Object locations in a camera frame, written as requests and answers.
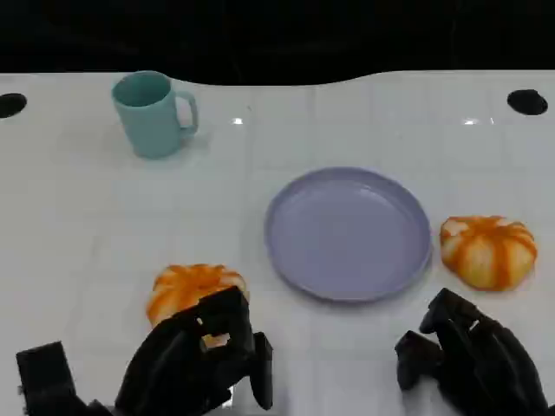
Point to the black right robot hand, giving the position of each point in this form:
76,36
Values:
485,364

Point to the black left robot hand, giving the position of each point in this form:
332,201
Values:
182,359

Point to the orange and white bread roll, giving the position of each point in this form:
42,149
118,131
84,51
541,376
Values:
487,251
186,286

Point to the lilac plate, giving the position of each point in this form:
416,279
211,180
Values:
347,236

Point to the pale green mug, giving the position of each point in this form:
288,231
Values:
149,125

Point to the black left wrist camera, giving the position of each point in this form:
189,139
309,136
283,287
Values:
43,381

